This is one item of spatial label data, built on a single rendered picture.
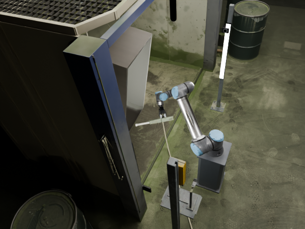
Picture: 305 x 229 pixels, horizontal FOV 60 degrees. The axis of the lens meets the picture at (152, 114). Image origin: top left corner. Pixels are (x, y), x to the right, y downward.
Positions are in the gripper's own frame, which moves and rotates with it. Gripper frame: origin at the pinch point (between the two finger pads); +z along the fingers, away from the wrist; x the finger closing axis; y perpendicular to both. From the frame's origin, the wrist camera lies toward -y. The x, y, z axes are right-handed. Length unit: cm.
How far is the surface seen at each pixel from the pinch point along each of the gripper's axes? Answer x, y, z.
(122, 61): 33, -79, -83
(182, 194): 3, -111, 42
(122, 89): 39, -66, -56
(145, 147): 30, 26, 41
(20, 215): 147, -110, 30
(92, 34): 78, 119, -128
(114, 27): 30, -160, -105
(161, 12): -38, 131, -143
